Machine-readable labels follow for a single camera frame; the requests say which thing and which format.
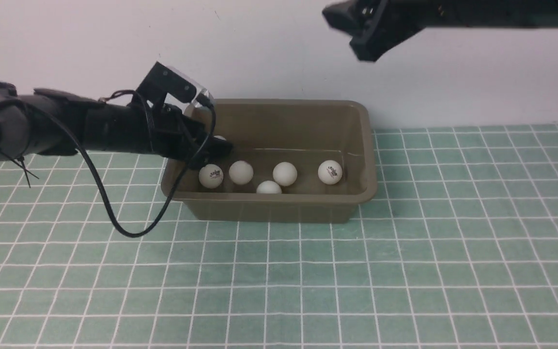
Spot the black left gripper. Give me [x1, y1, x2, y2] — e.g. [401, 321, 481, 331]
[134, 99, 234, 172]

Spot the black left camera cable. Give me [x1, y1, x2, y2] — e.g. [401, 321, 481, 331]
[0, 63, 217, 238]

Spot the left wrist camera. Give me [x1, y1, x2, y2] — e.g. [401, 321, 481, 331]
[136, 61, 215, 111]

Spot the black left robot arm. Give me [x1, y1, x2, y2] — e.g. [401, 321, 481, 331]
[0, 82, 234, 170]

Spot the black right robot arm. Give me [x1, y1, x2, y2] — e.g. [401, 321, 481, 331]
[323, 0, 558, 62]

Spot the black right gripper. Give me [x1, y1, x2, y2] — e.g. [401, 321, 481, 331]
[323, 0, 454, 62]

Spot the white ping-pong ball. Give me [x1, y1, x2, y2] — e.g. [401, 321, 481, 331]
[199, 164, 224, 189]
[255, 180, 282, 194]
[317, 160, 343, 185]
[228, 160, 254, 186]
[272, 162, 297, 187]

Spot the olive green plastic bin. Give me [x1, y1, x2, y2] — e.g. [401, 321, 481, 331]
[173, 99, 378, 223]

